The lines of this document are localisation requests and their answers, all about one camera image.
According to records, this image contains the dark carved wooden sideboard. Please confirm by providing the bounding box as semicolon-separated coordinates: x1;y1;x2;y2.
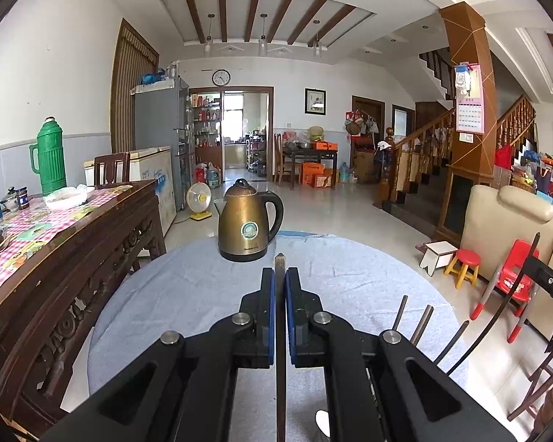
0;180;166;437

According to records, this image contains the bronze electric kettle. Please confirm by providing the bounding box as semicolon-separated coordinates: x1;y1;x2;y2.
213;179;284;262

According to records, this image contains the white plastic spoon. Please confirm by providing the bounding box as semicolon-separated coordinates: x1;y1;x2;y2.
314;410;330;442

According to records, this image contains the orange box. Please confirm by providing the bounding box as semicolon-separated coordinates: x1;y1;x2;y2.
314;141;337;151

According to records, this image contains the dark wooden side table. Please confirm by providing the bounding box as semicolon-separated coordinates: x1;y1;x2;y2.
284;145;338;189

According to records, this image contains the wooden stair railing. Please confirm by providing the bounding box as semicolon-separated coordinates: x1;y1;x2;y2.
373;95;536;208

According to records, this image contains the beige sofa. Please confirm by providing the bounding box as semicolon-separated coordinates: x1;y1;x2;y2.
459;183;553;340

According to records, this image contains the wall calendar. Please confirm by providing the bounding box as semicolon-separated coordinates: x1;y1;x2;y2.
455;63;484;134

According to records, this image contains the small electric fan heater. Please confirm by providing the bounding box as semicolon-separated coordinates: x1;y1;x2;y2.
185;183;212;221

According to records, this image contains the dark chopstick four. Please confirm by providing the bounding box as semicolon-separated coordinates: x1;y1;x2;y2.
434;320;470;365

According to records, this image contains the red child chair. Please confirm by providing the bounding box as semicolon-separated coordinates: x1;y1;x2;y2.
469;239;539;343

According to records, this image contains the grey refrigerator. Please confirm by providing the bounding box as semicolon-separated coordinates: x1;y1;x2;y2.
132;77;195;211

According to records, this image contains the dark wooden chair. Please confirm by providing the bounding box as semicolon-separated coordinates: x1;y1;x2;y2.
94;152;131;187

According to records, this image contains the dark chopstick three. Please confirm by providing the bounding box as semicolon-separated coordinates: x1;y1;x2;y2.
410;304;434;346

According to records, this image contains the round wall clock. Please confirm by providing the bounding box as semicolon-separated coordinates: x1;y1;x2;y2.
212;69;232;87

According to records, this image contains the red yellow stool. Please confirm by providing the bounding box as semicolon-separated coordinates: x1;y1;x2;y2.
444;249;480;290

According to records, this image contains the light blue table cloth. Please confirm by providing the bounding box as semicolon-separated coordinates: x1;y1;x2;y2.
87;232;459;393

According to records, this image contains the framed wall picture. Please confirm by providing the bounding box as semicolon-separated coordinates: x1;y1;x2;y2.
305;88;327;116

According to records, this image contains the white chest freezer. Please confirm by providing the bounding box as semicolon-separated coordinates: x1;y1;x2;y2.
83;145;179;237

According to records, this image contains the green thermos jug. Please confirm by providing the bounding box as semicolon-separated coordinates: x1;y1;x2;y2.
29;117;67;196

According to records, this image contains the dark chopstick two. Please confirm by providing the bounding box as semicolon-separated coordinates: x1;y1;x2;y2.
392;294;408;331

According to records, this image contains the dark chopstick one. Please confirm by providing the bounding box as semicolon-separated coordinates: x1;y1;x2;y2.
275;253;288;442

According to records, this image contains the small white stool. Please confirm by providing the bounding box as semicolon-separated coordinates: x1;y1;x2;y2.
420;242;458;276

